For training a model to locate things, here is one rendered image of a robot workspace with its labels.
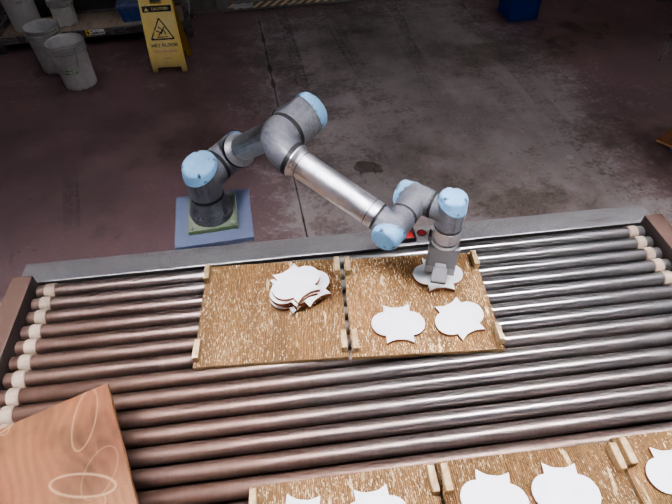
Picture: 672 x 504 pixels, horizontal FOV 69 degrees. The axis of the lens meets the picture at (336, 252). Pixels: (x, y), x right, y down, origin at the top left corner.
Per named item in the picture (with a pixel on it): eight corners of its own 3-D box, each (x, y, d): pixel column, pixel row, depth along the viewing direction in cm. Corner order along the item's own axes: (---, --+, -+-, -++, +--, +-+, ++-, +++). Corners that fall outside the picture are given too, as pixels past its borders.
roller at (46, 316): (35, 317, 148) (27, 307, 144) (650, 253, 162) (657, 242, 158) (30, 331, 144) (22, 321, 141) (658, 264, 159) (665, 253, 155)
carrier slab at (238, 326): (207, 270, 153) (206, 266, 152) (339, 261, 155) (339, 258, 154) (193, 370, 130) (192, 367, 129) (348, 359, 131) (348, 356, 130)
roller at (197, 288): (40, 304, 151) (32, 294, 147) (641, 242, 165) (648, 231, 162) (35, 317, 148) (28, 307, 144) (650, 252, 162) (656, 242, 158)
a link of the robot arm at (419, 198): (385, 196, 127) (423, 211, 123) (406, 171, 133) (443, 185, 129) (384, 217, 133) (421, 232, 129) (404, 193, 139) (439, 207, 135)
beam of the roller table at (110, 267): (34, 275, 161) (25, 263, 157) (635, 216, 177) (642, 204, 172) (26, 296, 156) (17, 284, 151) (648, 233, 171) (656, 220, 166)
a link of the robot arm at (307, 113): (195, 156, 169) (283, 108, 127) (224, 133, 177) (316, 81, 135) (217, 185, 173) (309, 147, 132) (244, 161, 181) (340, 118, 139)
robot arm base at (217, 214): (189, 200, 179) (182, 180, 172) (231, 193, 182) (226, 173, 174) (191, 230, 170) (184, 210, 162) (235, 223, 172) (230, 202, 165)
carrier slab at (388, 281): (343, 262, 155) (343, 258, 154) (472, 255, 156) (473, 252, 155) (352, 360, 131) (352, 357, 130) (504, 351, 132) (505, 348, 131)
